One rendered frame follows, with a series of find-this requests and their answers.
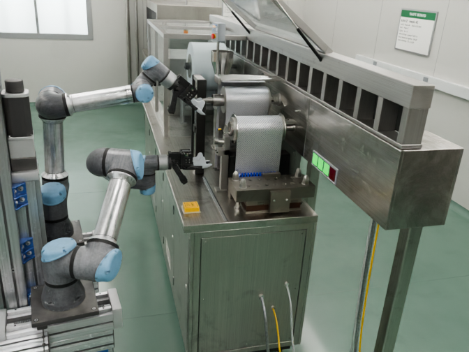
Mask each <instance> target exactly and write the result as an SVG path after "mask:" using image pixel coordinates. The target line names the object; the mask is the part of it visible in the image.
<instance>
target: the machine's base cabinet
mask: <svg viewBox="0 0 469 352"><path fill-rule="evenodd" d="M144 119H145V147H146V155H158V151H157V149H156V145H155V142H154V139H153V136H152V134H151V129H150V127H149V123H148V121H147V117H146V115H145V112H144ZM155 173H156V188H155V192H154V193H153V194H151V201H152V204H153V208H154V213H155V217H156V223H157V226H158V232H159V235H160V239H161V244H162V248H163V253H164V257H165V262H166V266H167V272H168V275H169V279H170V284H171V288H172V294H173V297H174V303H175V307H176V310H177V316H178V319H179V324H180V328H181V333H182V337H183V341H184V346H185V350H186V352H267V350H266V342H265V322H264V316H263V310H262V303H261V300H260V299H259V297H258V296H259V294H263V295H264V297H265V298H264V301H265V307H266V313H267V325H268V336H269V351H270V352H271V351H275V352H279V349H278V335H277V328H276V320H275V317H274V312H273V310H271V306H275V310H274V311H275V313H276V318H277V322H278V331H279V339H280V348H281V352H283V350H284V349H290V346H292V339H291V326H290V303H289V297H288V291H287V288H286V287H285V285H284V283H285V282H286V281H287V282H288V283H289V286H288V288H289V290H290V297H291V302H292V324H293V338H294V345H297V344H301V338H302V329H303V324H304V314H305V308H306V299H307V293H308V283H309V278H310V273H311V263H312V257H313V248H314V242H315V233H316V228H317V223H301V224H292V225H283V226H267V227H257V228H241V229H232V230H216V231H207V232H199V233H184V232H183V229H182V227H181V223H180V220H179V216H178V214H177V210H176V207H175V205H174V201H173V199H172V194H171V192H170V188H169V186H168V182H167V180H166V177H165V173H164V170H155Z"/></svg>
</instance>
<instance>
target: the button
mask: <svg viewBox="0 0 469 352"><path fill-rule="evenodd" d="M183 208H184V211H185V212H199V211H200V208H199V206H198V203H197V202H196V201H195V202H185V203H183Z"/></svg>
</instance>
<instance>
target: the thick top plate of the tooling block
mask: <svg viewBox="0 0 469 352"><path fill-rule="evenodd" d="M243 178H244V179H245V180H246V189H240V188H239V184H240V181H241V179H243ZM303 178H304V174H301V177H295V174H293V175H281V176H280V177H262V176H255V177H240V178H239V181H233V180H232V177H229V178H228V190H229V192H230V193H231V195H232V197H233V198H234V200H235V202H236V203H239V202H250V201H261V200H269V194H270V191H279V190H291V195H290V199H291V198H312V197H314V195H315V185H314V184H313V183H312V182H311V181H310V180H309V182H308V183H309V185H303V184H302V180H303Z"/></svg>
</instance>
